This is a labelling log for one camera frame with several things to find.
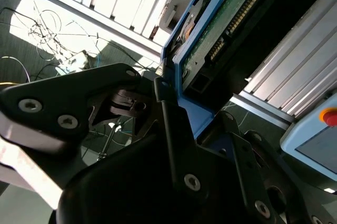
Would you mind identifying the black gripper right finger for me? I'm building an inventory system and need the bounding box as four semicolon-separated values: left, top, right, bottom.
214;110;284;222

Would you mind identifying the hard disk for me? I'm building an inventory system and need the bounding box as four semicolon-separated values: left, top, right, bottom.
159;0;329;140

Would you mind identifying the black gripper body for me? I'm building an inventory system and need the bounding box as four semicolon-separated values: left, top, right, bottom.
56;134;337;224

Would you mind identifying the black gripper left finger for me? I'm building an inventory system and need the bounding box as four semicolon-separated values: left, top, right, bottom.
0;62;210;196

